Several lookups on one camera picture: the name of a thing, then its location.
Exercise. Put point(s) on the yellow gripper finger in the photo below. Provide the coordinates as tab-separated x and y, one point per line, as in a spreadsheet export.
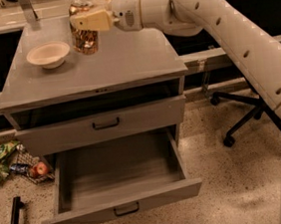
103	3
98	20

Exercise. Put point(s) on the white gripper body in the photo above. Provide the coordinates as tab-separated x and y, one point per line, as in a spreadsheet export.
126	9

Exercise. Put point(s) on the orange patterned drink can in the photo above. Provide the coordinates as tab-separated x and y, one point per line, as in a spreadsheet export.
85	42

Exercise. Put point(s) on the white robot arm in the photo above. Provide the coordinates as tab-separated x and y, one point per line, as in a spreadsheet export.
256	54

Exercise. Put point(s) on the grey drawer cabinet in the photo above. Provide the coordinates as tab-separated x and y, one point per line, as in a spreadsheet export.
128	69

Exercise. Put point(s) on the grey middle drawer front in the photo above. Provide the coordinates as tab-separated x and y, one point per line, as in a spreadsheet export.
87	130

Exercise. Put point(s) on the open grey bottom drawer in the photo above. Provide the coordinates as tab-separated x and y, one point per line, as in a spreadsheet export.
93	180

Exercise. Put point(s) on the white paper bowl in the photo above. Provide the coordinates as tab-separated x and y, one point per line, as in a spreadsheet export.
49	55

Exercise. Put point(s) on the black office chair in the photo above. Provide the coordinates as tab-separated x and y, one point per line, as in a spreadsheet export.
259	108

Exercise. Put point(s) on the red apple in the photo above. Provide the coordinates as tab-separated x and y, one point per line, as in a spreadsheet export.
39	169

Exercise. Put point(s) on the green chip bag upper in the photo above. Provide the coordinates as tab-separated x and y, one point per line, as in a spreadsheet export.
7	149

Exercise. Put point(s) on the blue snack packet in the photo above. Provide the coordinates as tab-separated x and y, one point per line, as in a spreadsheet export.
19	168

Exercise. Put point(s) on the grey metal post left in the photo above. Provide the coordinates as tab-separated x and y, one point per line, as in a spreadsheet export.
29	13

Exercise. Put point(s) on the black middle drawer handle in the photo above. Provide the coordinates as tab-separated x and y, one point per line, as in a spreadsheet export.
104	125

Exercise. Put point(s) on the black drawer handle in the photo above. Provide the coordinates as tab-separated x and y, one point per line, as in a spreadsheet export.
104	125
121	211

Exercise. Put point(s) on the wire mesh basket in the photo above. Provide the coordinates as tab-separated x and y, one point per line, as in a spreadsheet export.
23	156

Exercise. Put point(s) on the black bottom drawer handle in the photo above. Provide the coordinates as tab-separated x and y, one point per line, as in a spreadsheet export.
121	211

